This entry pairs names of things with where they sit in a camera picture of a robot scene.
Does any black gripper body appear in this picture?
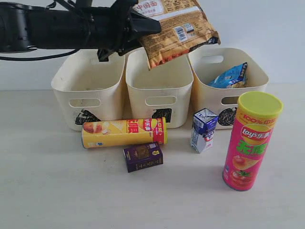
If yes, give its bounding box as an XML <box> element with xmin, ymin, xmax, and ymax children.
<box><xmin>81</xmin><ymin>0</ymin><xmax>141</xmax><ymax>62</ymax></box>

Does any orange instant noodle bag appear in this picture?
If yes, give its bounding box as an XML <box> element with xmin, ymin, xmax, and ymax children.
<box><xmin>133</xmin><ymin>0</ymin><xmax>221</xmax><ymax>69</ymax></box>

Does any blue instant noodle bag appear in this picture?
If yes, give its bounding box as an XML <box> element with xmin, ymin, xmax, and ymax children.
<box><xmin>207</xmin><ymin>62</ymin><xmax>248</xmax><ymax>89</ymax></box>

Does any purple small carton box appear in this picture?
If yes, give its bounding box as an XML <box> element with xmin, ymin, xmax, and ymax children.
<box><xmin>123</xmin><ymin>142</ymin><xmax>163</xmax><ymax>173</ymax></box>

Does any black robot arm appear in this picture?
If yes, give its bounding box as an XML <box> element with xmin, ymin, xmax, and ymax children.
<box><xmin>0</xmin><ymin>0</ymin><xmax>162</xmax><ymax>62</ymax></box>

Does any left cream plastic bin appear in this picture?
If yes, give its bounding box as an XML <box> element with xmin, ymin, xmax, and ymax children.
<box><xmin>51</xmin><ymin>50</ymin><xmax>126</xmax><ymax>131</ymax></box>

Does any cream plastic bin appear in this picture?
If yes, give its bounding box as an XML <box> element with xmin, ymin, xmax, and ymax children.
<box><xmin>188</xmin><ymin>47</ymin><xmax>269</xmax><ymax>129</ymax></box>
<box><xmin>125</xmin><ymin>48</ymin><xmax>193</xmax><ymax>128</ymax></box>
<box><xmin>51</xmin><ymin>50</ymin><xmax>126</xmax><ymax>131</ymax></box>

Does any middle cream plastic bin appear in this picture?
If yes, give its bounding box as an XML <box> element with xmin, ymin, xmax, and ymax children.
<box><xmin>125</xmin><ymin>48</ymin><xmax>193</xmax><ymax>128</ymax></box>

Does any right cream plastic bin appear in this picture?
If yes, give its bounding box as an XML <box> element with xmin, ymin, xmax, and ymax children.
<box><xmin>188</xmin><ymin>47</ymin><xmax>269</xmax><ymax>129</ymax></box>

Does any yellow Lays chips can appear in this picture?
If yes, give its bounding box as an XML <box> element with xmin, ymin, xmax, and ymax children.
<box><xmin>81</xmin><ymin>117</ymin><xmax>167</xmax><ymax>149</ymax></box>

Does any blue white milk carton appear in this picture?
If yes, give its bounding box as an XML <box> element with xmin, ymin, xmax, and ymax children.
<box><xmin>190</xmin><ymin>108</ymin><xmax>218</xmax><ymax>154</ymax></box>

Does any pink Lays chips can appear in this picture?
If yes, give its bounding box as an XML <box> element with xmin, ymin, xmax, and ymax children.
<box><xmin>222</xmin><ymin>91</ymin><xmax>283</xmax><ymax>191</ymax></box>

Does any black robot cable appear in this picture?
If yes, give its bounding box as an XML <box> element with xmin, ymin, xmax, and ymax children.
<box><xmin>0</xmin><ymin>47</ymin><xmax>81</xmax><ymax>61</ymax></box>

